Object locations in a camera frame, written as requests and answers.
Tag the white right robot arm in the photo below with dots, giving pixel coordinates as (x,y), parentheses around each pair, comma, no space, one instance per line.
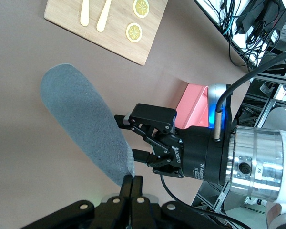
(257,155)

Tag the aluminium frame profile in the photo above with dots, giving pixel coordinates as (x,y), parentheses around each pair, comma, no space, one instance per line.
(276,80)

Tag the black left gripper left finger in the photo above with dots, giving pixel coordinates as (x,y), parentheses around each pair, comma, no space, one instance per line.
(126,188)

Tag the yellow wooden knife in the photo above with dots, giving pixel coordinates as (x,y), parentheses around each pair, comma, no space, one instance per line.
(84,16)

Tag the bamboo cutting board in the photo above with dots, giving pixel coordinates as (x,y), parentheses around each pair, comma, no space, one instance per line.
(109,31)

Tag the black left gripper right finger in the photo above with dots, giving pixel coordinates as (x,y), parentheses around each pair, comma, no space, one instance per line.
(137,188)

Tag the pink and grey microfibre cloth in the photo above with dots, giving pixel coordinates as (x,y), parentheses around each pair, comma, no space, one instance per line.
(81,114)

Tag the yellow wooden fork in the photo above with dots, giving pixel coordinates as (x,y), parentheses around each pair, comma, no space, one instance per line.
(102,21)

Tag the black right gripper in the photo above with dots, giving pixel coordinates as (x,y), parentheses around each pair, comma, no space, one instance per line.
(200,155)

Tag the toy lemon slice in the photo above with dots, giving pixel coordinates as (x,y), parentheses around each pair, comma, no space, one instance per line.
(134,32)
(141,8)

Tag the pink plastic bin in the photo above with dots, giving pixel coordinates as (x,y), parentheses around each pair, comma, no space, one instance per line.
(193,105)

